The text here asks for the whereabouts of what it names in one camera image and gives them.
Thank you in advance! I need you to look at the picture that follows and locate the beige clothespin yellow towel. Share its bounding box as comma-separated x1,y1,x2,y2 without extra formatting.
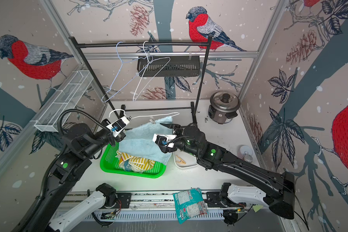
176,155,186,165

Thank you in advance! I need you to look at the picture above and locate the white clothespin blue towel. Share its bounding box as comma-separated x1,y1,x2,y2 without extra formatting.
150,116,156,124

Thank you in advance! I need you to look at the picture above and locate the light blue towel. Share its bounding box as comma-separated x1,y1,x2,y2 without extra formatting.
119,116,173,165

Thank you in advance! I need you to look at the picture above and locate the yellow striped towel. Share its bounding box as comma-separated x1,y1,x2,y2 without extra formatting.
116,151,156,173

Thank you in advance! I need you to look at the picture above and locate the white hanger with yellow towel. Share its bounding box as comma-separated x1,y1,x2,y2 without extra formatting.
132,40,172,102

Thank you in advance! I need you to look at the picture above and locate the light blue wire hanger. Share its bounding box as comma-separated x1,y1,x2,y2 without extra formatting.
101,41,142,103

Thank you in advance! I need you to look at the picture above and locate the white hanger with blue towel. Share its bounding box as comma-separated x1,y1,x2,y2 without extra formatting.
108,109,180,125

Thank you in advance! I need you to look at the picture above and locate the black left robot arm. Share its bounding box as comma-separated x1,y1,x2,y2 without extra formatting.
14,109,129,232

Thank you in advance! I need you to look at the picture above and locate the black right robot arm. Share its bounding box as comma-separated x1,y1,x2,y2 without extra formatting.
153,124,295,219

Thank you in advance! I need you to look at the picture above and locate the white rectangular tray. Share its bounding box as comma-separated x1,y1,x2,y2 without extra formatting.
173,150,198,170

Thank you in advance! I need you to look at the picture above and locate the green plastic basket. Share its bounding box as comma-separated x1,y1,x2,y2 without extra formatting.
100,143,166,178

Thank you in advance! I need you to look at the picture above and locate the silver rice cooker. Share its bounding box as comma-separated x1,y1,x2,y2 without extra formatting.
208,91,241,124

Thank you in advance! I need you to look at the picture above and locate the teal snack packet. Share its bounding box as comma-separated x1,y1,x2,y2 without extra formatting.
173,188,207,224

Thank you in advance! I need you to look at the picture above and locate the small glass bottle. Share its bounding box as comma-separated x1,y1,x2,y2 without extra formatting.
243,154,253,163

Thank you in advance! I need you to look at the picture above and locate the yellow green packet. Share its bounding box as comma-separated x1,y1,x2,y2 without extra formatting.
252,205,264,213

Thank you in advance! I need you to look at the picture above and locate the black clothes rack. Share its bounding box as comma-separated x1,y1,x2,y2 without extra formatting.
68,34,215,125

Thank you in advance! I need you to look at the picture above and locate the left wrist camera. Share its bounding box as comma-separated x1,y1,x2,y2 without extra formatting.
106,116,131,137

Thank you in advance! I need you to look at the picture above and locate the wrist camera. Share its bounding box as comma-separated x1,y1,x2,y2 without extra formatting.
106,116,131,137
152,134,177,148

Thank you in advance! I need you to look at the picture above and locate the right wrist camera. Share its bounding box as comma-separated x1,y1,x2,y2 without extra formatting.
152,134,177,148

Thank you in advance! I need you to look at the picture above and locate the black wall basket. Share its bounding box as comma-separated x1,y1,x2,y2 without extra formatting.
137,56,201,77

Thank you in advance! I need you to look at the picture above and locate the white wire mesh shelf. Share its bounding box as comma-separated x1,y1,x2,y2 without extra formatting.
34,70,93,132

